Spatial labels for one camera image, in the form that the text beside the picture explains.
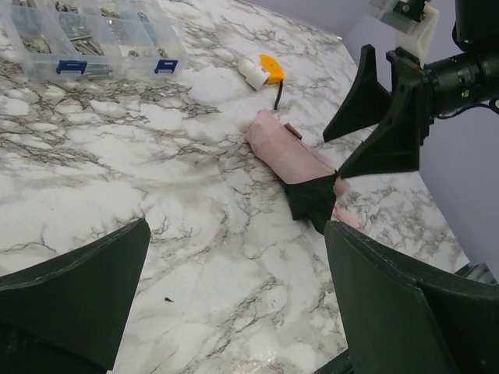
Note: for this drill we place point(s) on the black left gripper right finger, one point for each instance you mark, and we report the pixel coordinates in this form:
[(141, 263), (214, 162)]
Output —
[(401, 315)]

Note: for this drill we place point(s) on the pink folding umbrella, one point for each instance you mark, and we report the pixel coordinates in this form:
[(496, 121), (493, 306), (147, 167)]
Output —
[(311, 184)]

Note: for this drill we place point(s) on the clear plastic organizer box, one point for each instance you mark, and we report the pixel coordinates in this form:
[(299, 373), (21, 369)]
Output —
[(59, 40)]

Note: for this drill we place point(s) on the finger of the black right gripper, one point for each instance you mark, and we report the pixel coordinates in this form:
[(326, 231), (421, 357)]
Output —
[(393, 147), (366, 103)]

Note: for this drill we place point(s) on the white orange small device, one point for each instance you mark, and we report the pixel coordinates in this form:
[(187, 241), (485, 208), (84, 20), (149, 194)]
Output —
[(277, 75)]

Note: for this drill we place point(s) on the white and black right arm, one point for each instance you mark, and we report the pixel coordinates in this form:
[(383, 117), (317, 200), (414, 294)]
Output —
[(470, 79)]

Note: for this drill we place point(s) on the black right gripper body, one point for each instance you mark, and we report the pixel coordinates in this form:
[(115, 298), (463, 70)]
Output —
[(412, 95)]

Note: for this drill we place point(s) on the white pipe elbow fitting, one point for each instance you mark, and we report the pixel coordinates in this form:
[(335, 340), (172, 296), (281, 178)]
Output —
[(253, 72)]

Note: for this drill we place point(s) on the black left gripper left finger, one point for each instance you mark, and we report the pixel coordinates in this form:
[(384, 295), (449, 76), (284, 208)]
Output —
[(70, 312)]

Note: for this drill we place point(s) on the aluminium frame rail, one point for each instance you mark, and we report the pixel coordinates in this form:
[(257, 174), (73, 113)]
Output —
[(479, 273)]

